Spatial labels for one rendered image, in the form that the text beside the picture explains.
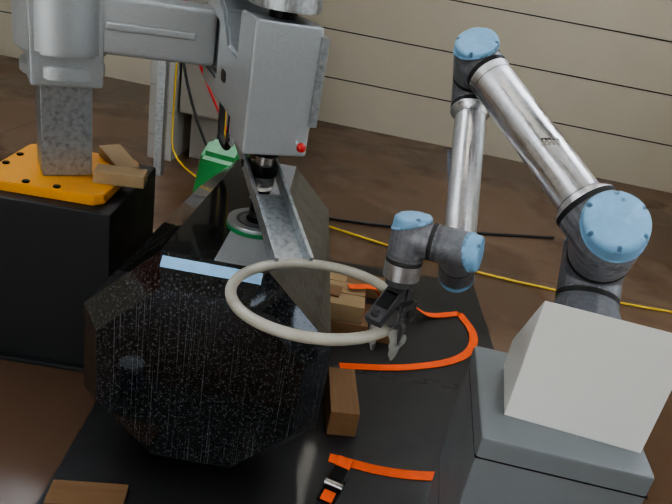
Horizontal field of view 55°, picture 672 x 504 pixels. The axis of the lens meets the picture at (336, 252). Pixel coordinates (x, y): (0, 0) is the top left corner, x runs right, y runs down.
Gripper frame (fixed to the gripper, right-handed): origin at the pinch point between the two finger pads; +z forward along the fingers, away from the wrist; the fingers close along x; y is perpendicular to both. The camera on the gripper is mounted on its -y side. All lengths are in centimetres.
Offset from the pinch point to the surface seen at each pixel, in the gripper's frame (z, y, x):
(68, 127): -18, 7, 164
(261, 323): -6.5, -24.0, 19.7
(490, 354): 4.1, 32.0, -16.3
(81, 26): -58, 6, 154
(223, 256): 1, 6, 68
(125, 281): 13, -15, 89
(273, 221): -12, 20, 61
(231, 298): -6.6, -21.5, 33.3
